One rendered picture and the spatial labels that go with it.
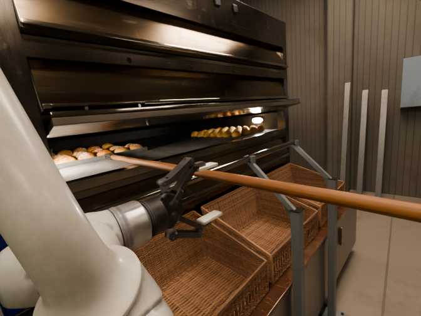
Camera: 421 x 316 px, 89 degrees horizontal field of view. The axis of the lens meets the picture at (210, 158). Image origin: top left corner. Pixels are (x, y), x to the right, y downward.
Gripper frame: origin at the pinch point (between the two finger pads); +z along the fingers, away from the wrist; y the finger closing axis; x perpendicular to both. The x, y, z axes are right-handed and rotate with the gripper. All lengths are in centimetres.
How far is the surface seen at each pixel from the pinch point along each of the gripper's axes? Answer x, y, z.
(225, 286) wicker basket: -23, 59, 24
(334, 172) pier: -60, 85, 322
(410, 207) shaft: 37.8, -1.4, 7.4
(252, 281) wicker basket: -7, 47, 23
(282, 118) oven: -59, -10, 155
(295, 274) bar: 1, 53, 43
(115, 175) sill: -56, 2, -5
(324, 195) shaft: 25.0, -1.0, 7.0
